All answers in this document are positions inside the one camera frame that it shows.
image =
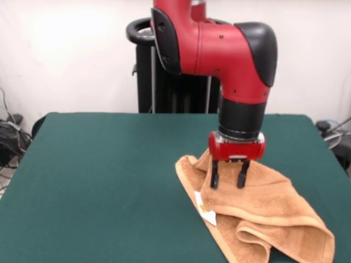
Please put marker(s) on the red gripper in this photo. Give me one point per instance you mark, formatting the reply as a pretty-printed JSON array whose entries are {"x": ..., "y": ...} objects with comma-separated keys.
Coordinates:
[{"x": 238, "y": 152}]

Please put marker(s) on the orange terry towel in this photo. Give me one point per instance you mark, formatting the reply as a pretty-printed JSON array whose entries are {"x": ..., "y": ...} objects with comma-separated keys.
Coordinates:
[{"x": 260, "y": 200}]

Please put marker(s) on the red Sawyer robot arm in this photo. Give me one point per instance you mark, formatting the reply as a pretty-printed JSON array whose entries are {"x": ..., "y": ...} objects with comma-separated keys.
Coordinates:
[{"x": 219, "y": 49}]

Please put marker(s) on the dark green table cloth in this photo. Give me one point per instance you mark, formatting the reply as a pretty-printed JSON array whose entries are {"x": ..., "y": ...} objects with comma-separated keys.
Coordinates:
[{"x": 109, "y": 178}]

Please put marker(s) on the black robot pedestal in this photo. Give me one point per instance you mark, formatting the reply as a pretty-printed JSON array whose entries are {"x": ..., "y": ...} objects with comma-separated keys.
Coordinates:
[{"x": 167, "y": 93}]

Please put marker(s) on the grey round pedestal foot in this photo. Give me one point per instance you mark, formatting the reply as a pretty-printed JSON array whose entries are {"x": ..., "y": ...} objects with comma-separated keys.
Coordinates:
[{"x": 333, "y": 139}]

